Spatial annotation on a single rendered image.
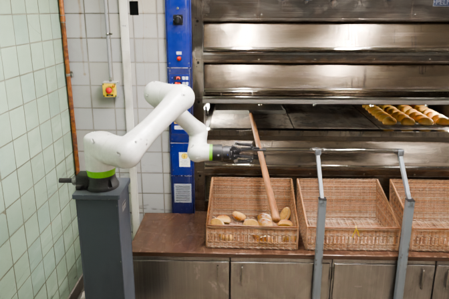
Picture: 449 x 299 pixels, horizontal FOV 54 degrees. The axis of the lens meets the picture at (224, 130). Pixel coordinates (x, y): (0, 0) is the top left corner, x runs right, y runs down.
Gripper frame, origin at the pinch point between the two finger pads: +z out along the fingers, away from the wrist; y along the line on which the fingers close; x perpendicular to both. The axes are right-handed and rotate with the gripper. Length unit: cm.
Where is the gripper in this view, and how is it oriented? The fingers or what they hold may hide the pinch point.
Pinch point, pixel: (259, 153)
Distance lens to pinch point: 244.8
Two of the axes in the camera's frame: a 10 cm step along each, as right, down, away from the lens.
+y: -0.1, 9.6, 2.7
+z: 10.0, 0.1, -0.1
